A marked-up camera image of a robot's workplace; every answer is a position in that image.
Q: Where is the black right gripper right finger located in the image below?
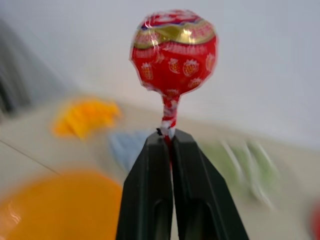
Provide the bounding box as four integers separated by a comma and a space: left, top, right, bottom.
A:
171, 129, 251, 240

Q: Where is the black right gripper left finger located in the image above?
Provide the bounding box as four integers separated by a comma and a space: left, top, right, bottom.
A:
115, 131, 174, 240

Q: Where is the red strawberry lollipop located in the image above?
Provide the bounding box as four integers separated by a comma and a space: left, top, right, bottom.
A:
128, 8, 221, 169

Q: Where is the blue wrapped lollipop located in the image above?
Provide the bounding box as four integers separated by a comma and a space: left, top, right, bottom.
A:
108, 130, 151, 173

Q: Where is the green wrapped lollipop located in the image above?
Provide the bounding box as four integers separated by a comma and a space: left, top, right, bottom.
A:
202, 141, 281, 208

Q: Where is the orange plastic bowl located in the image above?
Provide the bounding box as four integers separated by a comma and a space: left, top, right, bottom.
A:
0, 168, 124, 240

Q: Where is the orange wrapped lollipop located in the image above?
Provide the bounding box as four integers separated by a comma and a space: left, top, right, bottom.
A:
51, 97, 122, 141

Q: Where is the red round object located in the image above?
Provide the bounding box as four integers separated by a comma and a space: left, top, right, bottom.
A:
308, 199, 320, 240

